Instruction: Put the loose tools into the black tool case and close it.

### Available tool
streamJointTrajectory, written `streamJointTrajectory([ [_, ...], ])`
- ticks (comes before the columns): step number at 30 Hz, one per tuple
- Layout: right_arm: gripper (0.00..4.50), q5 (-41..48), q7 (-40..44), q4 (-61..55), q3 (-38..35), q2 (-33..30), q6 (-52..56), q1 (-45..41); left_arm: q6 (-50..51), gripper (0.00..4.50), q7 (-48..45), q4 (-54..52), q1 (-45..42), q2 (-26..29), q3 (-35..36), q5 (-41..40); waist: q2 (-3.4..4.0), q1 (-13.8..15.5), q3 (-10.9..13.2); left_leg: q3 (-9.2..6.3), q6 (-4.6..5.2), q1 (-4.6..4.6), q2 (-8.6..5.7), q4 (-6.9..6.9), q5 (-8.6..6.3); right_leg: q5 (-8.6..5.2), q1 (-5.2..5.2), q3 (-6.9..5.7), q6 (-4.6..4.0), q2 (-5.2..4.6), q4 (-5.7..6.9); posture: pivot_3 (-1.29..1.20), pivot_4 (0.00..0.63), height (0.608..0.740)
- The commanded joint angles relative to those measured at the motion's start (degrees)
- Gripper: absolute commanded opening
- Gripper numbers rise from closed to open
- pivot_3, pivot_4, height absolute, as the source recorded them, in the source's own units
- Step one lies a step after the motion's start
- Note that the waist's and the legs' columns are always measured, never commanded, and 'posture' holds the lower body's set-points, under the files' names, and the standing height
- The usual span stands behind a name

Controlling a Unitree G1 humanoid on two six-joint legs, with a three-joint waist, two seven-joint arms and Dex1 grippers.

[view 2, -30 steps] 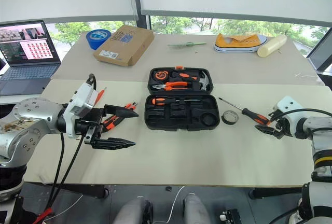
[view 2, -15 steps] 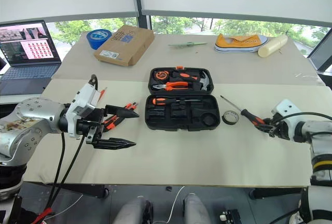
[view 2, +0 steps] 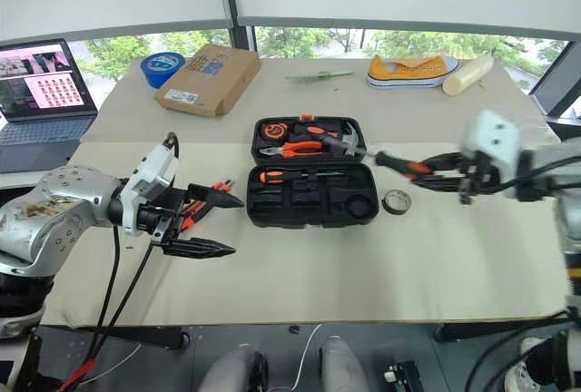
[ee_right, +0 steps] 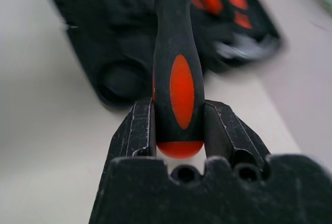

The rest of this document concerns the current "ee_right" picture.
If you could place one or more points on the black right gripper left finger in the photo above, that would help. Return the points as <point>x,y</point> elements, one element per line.
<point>137,130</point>

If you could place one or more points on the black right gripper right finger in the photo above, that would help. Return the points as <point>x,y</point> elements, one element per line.
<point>228,136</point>

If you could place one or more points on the black plastic tool case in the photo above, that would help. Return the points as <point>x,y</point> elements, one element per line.
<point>109,32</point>

